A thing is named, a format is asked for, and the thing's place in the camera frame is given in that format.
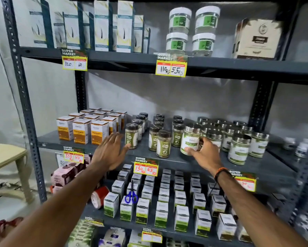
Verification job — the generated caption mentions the person's right hand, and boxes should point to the person's right hand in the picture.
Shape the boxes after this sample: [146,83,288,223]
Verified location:
[186,137,224,175]

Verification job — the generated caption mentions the person's left hand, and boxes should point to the person's left hand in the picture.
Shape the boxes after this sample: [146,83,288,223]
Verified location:
[91,132,131,172]

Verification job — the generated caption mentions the green-label silver-lid jar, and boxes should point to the green-label silver-lid jar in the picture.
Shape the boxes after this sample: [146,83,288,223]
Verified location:
[180,123,202,156]

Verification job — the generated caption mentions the person's left forearm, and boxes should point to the person's left forearm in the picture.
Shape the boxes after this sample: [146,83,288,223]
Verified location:
[0,162,111,247]

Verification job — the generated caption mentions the person's right forearm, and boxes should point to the person's right forearm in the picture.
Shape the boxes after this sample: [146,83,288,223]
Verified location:
[215,170,308,247]

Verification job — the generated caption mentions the yellow price tag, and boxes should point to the yellow price tag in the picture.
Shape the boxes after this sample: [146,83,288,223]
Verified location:
[84,216,104,227]
[155,53,188,78]
[141,228,163,244]
[61,48,88,71]
[63,146,85,164]
[133,157,159,177]
[231,171,257,193]

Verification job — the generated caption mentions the group of dark-lid spice jars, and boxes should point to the group of dark-lid spice jars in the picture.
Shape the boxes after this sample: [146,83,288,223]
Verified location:
[125,112,186,159]

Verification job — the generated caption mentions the group of silver-lid powder jars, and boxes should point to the group of silver-lid powder jars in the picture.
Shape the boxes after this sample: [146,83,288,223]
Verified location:
[196,116,270,166]

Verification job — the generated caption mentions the group of white-orange boxes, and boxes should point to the group of white-orange boxes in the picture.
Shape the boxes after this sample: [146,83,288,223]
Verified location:
[56,108,128,146]

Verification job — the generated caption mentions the red tape roll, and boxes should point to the red tape roll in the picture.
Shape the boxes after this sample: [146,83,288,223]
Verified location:
[91,186,110,210]

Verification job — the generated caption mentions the group of small white-green boxes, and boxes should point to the group of small white-green boxes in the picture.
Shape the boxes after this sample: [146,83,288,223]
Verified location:
[103,163,253,242]

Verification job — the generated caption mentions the pink boxes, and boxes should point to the pink boxes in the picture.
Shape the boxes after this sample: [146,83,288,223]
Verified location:
[50,155,93,194]

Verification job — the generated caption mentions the white pouch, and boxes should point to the white pouch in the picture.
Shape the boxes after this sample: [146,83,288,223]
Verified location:
[98,227,127,247]

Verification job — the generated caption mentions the grey metal shelving rack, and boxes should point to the grey metal shelving rack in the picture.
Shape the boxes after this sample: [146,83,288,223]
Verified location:
[1,0,308,247]

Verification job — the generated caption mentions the stack of green-white packets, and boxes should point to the stack of green-white packets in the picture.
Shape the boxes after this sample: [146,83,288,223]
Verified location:
[67,220,96,247]

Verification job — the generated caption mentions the small white bottle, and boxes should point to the small white bottle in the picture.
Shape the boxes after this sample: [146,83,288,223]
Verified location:
[295,138,308,158]

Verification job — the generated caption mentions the grey side shelving rack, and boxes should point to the grey side shelving rack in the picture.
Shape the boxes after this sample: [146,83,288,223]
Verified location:
[267,126,308,247]

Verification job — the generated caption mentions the row of tall white-teal boxes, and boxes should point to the row of tall white-teal boxes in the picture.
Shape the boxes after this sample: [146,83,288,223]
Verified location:
[28,0,151,54]

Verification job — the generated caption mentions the brown and cream carton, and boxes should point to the brown and cream carton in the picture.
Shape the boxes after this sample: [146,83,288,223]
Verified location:
[232,18,285,61]

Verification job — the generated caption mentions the orange bead bracelet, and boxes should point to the orange bead bracelet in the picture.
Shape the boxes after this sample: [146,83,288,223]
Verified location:
[214,167,230,182]

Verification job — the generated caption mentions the blue-handled scissors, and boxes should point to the blue-handled scissors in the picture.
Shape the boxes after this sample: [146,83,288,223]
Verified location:
[125,179,139,204]

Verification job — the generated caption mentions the red strap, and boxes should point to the red strap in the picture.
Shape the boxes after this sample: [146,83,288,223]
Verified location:
[0,217,24,240]

